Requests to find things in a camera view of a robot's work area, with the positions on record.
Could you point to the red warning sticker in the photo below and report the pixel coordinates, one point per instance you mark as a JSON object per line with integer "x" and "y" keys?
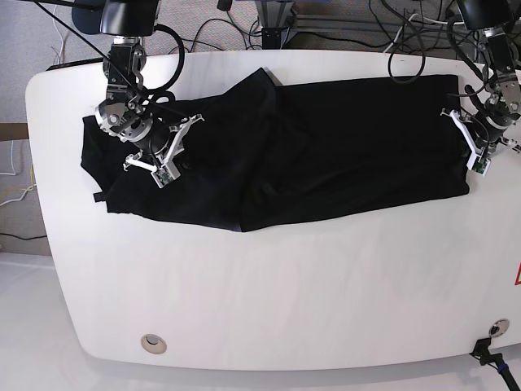
{"x": 518, "y": 276}

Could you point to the table cable grommet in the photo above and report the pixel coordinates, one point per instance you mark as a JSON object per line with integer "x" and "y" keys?
{"x": 499, "y": 328}
{"x": 153, "y": 344}

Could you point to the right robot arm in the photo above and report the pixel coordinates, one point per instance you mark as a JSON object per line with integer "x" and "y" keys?
{"x": 130, "y": 111}

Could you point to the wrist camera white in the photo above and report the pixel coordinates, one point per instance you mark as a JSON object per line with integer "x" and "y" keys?
{"x": 165, "y": 174}
{"x": 478, "y": 164}

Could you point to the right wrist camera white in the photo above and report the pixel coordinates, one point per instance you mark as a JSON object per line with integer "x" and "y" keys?
{"x": 165, "y": 174}

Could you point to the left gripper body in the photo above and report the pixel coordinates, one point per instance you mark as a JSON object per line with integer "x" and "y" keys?
{"x": 477, "y": 136}

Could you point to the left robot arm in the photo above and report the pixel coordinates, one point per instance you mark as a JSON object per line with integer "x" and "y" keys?
{"x": 479, "y": 36}

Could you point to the table cable grommet right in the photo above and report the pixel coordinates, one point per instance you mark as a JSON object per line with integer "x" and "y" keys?
{"x": 499, "y": 328}

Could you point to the black T-shirt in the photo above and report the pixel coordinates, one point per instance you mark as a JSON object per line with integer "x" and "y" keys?
{"x": 266, "y": 155}

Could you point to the round dark stand base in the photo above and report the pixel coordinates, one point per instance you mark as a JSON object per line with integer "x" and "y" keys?
{"x": 87, "y": 21}

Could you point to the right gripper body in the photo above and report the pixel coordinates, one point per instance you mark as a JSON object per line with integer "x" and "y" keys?
{"x": 158, "y": 143}

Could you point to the black table leg block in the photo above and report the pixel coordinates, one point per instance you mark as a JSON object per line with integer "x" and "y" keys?
{"x": 273, "y": 38}

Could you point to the table cable grommet left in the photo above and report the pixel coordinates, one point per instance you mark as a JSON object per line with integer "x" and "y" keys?
{"x": 153, "y": 344}

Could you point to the black clamp with cable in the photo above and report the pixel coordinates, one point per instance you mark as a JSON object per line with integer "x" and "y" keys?
{"x": 482, "y": 354}

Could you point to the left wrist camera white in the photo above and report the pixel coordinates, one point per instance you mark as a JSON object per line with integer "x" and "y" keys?
{"x": 478, "y": 164}

